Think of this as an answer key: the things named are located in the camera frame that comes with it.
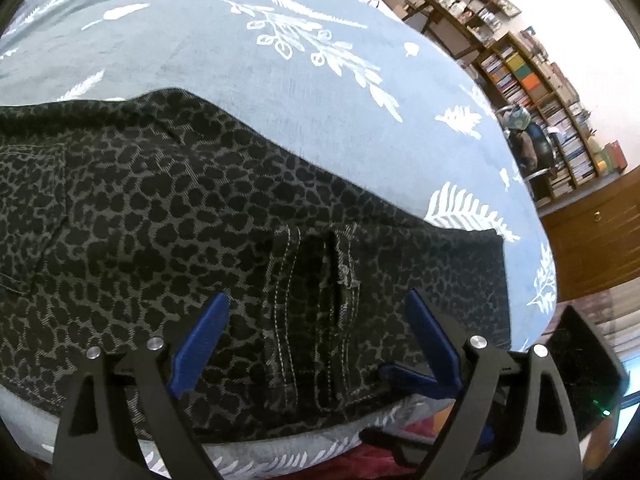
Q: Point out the dark leopard print pants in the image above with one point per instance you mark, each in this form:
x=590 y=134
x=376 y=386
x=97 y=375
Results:
x=119 y=219

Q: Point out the blue leaf print bedsheet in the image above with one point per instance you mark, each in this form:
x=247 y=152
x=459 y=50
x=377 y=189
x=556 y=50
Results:
x=335 y=82

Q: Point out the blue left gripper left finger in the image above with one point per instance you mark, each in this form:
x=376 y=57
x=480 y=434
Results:
x=197 y=340

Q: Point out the wooden wall shelf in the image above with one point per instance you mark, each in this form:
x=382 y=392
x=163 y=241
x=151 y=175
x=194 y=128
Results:
x=463 y=29

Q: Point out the blue office chair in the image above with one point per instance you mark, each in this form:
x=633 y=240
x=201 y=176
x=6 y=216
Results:
x=530 y=145

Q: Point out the wooden cabinet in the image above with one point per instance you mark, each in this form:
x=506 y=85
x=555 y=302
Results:
x=595 y=241

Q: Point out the wooden bookshelf with books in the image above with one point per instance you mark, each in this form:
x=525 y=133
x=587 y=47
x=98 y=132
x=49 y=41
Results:
x=518 y=72

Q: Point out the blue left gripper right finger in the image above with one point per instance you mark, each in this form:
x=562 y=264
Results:
x=441 y=355

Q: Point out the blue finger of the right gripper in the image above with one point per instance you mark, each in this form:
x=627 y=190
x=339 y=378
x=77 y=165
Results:
x=409 y=380

